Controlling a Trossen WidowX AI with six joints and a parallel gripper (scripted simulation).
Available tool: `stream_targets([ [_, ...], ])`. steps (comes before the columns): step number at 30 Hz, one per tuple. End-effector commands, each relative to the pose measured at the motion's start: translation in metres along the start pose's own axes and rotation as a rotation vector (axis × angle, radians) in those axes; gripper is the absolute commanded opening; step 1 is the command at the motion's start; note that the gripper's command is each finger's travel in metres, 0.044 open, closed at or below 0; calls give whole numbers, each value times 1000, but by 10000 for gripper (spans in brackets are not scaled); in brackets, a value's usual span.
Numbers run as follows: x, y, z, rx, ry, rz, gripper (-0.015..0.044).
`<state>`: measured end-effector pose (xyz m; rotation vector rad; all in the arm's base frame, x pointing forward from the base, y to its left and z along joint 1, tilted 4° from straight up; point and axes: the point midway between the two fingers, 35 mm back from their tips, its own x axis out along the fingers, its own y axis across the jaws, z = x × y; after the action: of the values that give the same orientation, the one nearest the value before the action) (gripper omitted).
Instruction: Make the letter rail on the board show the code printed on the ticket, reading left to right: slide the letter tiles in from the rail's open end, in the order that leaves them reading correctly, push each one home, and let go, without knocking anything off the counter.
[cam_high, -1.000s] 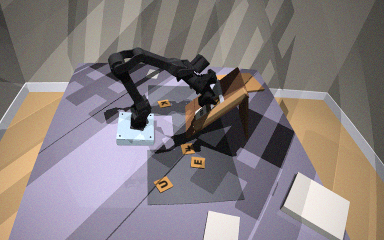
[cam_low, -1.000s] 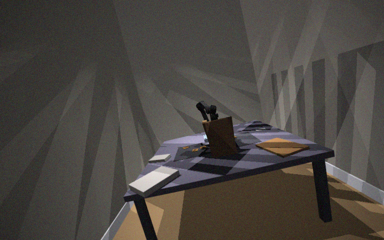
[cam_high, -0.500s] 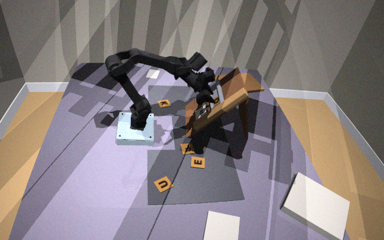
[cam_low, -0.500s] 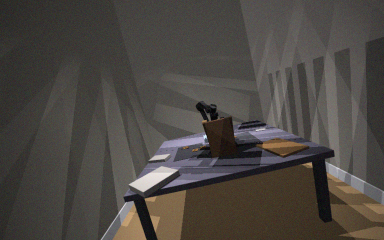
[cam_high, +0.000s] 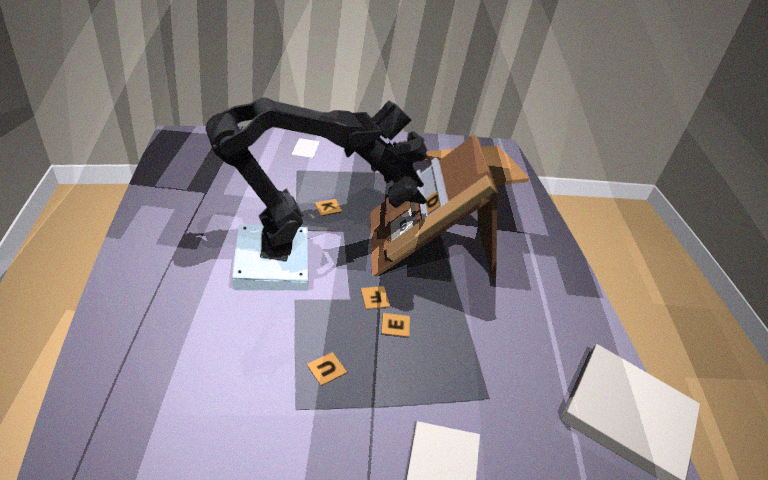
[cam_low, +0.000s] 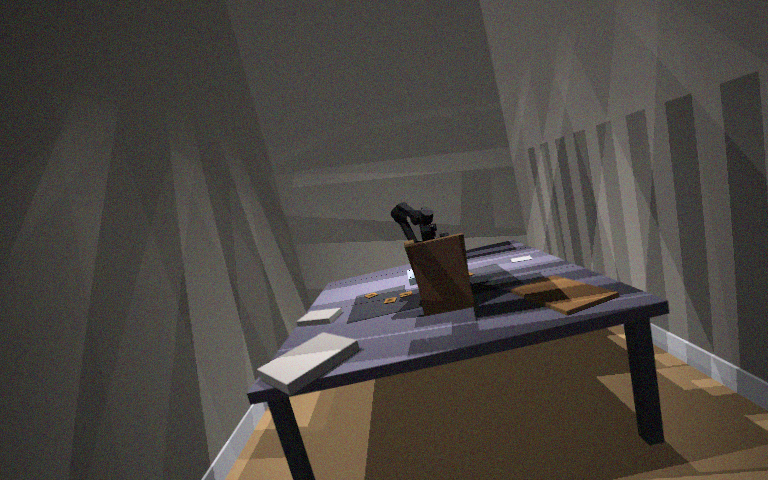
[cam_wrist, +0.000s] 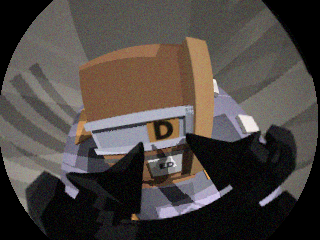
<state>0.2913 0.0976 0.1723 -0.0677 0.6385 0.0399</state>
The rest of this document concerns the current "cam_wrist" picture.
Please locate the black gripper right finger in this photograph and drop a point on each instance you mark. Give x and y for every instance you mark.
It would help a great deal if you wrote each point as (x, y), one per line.
(220, 159)

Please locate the white flat rectangular slab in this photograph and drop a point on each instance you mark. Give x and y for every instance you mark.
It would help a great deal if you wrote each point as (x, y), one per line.
(215, 87)

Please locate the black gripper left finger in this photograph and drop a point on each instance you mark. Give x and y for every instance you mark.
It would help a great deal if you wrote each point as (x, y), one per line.
(122, 182)

